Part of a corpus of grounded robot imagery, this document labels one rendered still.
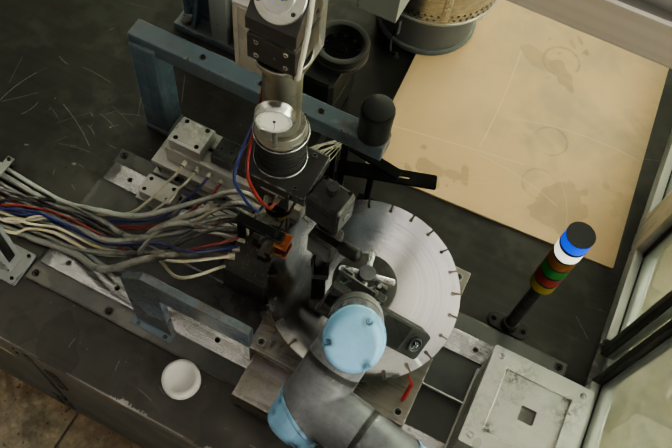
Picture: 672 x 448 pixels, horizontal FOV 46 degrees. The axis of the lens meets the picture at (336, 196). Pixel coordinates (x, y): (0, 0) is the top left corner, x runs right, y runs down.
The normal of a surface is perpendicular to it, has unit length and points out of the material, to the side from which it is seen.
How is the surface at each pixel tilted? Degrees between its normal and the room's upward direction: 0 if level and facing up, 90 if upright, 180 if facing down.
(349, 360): 31
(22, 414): 0
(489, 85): 0
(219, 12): 90
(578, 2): 90
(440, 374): 0
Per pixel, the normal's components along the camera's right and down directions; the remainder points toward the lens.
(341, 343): -0.04, 0.04
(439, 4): -0.09, 0.87
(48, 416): 0.07, -0.48
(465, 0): 0.25, 0.86
